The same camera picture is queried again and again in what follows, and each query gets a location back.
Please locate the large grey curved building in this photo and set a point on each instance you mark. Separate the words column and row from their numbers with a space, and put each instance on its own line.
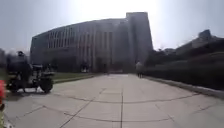
column 96, row 43

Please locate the person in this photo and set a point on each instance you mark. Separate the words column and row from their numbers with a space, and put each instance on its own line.
column 22, row 68
column 139, row 68

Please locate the grey concrete slab pavement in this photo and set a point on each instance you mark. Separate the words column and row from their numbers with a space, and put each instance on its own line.
column 116, row 100

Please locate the grass strip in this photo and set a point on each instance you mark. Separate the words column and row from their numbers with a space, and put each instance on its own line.
column 70, row 76

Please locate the dark three-wheeled vehicle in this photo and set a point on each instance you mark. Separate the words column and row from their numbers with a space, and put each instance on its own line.
column 40, row 80

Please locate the dark trimmed hedge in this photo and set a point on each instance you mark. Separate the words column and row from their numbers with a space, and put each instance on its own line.
column 190, row 71

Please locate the low grey stepped building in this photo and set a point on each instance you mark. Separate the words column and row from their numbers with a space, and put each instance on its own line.
column 200, row 41

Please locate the robot's own part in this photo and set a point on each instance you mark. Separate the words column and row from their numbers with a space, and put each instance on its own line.
column 2, row 91

